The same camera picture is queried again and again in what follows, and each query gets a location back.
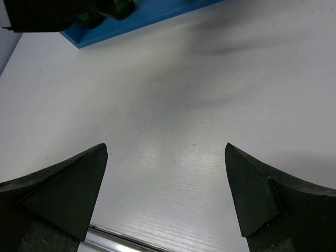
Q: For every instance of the green glass bottle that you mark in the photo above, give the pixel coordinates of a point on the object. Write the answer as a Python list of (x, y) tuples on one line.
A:
[(91, 19), (120, 9)]

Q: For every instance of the green glass bottle front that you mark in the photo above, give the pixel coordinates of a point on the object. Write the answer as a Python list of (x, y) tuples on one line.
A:
[(120, 9)]

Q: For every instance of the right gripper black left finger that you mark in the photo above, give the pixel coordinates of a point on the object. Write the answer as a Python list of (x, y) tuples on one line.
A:
[(51, 209)]

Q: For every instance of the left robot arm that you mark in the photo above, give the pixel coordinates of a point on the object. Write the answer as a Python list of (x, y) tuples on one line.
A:
[(51, 16)]

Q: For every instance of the blue and yellow shelf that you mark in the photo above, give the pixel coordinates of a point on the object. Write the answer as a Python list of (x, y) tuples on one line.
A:
[(146, 13)]

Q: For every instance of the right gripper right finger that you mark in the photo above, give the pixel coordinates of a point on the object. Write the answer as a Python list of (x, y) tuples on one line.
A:
[(277, 211)]

